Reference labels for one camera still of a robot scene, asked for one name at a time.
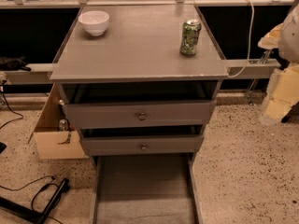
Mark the black cloth object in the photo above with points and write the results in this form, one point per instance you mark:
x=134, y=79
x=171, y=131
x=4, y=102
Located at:
x=13, y=64

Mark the grey drawer cabinet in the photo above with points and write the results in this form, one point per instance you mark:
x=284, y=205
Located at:
x=137, y=60

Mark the white ceramic bowl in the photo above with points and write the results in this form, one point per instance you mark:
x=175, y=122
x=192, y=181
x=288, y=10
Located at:
x=94, y=22

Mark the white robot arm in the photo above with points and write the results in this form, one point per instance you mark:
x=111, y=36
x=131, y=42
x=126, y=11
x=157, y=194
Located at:
x=282, y=92

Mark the grey top drawer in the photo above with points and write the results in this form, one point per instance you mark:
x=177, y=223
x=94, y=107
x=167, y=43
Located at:
x=152, y=114

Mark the grey middle drawer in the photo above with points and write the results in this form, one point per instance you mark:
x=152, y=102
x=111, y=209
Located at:
x=141, y=145

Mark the grey drawer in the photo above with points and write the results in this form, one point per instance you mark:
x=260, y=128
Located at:
x=152, y=114
x=141, y=145
x=145, y=189

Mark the cardboard box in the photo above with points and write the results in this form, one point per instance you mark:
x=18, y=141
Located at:
x=51, y=142

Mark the grey bottom drawer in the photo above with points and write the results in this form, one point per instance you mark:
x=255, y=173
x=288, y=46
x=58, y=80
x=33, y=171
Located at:
x=145, y=189

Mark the green soda can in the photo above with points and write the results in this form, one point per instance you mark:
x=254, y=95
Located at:
x=190, y=35

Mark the small can in box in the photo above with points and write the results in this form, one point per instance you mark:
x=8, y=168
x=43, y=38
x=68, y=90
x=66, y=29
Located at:
x=63, y=125

